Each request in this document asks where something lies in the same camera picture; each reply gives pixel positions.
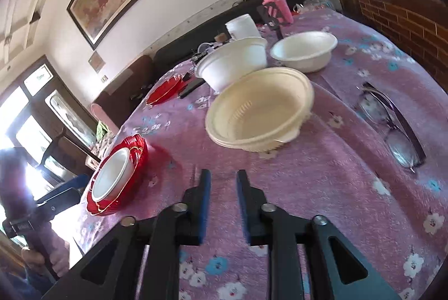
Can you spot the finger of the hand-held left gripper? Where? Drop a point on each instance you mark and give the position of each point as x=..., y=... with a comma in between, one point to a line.
x=71, y=182

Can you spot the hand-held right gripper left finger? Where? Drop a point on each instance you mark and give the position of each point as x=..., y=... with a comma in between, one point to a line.
x=204, y=209

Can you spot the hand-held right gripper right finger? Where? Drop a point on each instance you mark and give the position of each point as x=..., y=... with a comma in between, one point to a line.
x=245, y=209

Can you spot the large red scalloped plate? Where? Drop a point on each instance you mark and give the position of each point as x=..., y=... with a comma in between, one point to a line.
x=93, y=207

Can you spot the small white bowl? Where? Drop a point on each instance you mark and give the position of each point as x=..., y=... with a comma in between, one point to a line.
x=112, y=175

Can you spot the cream strainer bowl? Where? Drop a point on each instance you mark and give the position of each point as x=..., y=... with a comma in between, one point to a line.
x=252, y=146
x=259, y=107

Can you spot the small red scalloped plate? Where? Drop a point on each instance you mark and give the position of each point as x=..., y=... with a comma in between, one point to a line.
x=138, y=156

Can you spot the red and white bowl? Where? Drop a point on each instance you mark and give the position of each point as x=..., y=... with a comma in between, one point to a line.
x=231, y=65

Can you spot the white foam bowl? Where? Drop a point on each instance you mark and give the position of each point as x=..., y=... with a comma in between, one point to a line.
x=301, y=48

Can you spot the person's left hand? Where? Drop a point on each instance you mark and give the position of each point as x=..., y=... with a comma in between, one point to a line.
x=61, y=261

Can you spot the wooden chair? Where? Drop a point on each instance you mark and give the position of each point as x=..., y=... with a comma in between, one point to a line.
x=66, y=146

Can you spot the patterned blanket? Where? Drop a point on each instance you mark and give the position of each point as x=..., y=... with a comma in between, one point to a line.
x=103, y=149

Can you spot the green cloth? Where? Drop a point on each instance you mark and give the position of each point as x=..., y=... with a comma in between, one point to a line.
x=100, y=130

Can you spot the purple floral tablecloth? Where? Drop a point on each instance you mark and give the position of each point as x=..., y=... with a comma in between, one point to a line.
x=315, y=181

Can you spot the wooden glass door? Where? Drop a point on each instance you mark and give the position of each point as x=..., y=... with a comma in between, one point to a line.
x=42, y=104

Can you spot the maroon armchair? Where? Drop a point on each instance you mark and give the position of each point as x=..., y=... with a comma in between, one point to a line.
x=122, y=86

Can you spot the black sofa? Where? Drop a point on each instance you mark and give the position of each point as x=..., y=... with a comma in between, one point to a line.
x=182, y=48

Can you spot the dark framed eyeglasses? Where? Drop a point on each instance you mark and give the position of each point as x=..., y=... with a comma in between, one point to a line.
x=402, y=151

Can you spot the white foam cup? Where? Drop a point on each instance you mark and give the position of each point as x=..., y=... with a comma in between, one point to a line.
x=243, y=25

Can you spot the pink water bottle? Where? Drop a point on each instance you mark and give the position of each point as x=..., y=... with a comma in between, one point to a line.
x=276, y=4

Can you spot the clear plastic bag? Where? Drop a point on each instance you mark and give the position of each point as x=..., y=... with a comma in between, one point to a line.
x=315, y=2

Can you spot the brick counter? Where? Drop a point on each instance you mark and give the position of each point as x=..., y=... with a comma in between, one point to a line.
x=402, y=13

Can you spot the small wall plaque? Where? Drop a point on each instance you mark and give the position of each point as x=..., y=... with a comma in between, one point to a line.
x=96, y=62

